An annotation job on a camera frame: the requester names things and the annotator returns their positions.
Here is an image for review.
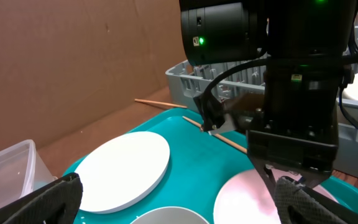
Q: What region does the large white plate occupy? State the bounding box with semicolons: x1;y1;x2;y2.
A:
75;131;170;214

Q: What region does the wooden chopstick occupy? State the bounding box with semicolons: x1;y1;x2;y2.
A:
134;98;188;109
183;116;247;154

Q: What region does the grey bowl with rice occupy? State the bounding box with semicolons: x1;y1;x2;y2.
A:
131;207;209;224

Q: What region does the grey dishwasher rack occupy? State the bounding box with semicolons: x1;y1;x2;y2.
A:
165;15;358;177

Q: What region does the teal plastic tray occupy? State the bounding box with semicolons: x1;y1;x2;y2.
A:
62;108;358;224

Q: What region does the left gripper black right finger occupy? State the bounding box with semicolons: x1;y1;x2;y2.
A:
273;176;358;224

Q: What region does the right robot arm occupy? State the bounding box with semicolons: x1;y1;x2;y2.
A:
180;0;358;189

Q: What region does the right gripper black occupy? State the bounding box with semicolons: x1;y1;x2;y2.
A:
246;129;338;189

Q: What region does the clear plastic bin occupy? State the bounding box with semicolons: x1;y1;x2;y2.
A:
0;139;57;208

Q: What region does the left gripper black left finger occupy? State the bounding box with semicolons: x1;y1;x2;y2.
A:
0;172;83;224

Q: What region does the small pink bowl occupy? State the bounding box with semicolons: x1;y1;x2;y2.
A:
213;167;340;224

